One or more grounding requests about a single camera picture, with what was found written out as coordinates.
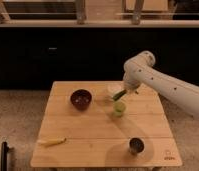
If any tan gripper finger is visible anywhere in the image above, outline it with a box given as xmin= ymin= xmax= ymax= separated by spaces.
xmin=126 ymin=88 xmax=139 ymax=94

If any green pepper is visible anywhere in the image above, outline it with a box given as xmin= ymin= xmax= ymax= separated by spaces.
xmin=112 ymin=89 xmax=127 ymax=101

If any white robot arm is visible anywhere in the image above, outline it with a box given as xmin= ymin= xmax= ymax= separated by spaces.
xmin=123 ymin=51 xmax=199 ymax=120

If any dark purple bowl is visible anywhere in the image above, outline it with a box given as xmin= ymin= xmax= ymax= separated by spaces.
xmin=70 ymin=89 xmax=92 ymax=110

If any white lidded jar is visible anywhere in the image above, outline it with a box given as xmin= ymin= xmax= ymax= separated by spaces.
xmin=107 ymin=83 xmax=123 ymax=98

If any green cup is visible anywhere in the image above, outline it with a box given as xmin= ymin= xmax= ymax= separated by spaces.
xmin=113 ymin=101 xmax=126 ymax=117

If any dark metal cup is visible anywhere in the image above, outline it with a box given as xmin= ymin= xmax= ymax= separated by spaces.
xmin=129 ymin=138 xmax=144 ymax=155

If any wooden table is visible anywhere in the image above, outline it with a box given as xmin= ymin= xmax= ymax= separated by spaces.
xmin=31 ymin=81 xmax=182 ymax=168

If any black post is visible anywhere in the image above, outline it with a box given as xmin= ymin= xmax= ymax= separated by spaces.
xmin=0 ymin=141 xmax=9 ymax=171

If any wooden railing frame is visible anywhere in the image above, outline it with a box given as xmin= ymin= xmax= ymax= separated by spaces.
xmin=0 ymin=0 xmax=199 ymax=28

